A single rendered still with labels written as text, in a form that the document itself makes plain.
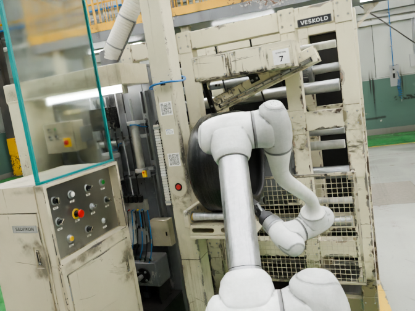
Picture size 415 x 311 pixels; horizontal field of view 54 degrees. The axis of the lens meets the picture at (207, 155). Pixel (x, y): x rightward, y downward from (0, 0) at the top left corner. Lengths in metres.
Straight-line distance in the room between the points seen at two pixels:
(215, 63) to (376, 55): 9.10
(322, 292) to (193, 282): 1.46
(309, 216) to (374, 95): 9.57
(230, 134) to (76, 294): 1.10
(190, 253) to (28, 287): 0.88
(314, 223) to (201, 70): 1.17
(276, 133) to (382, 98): 9.93
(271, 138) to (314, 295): 0.53
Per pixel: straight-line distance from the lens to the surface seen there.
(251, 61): 2.37
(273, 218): 1.83
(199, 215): 2.25
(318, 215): 1.78
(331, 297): 1.16
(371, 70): 11.30
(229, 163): 1.33
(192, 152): 2.06
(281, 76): 2.46
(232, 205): 1.27
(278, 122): 1.38
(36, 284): 2.10
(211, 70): 2.45
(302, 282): 1.17
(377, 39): 11.37
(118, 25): 2.78
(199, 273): 2.48
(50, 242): 1.94
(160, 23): 2.31
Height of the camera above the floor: 1.53
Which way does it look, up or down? 8 degrees down
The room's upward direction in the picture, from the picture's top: 8 degrees counter-clockwise
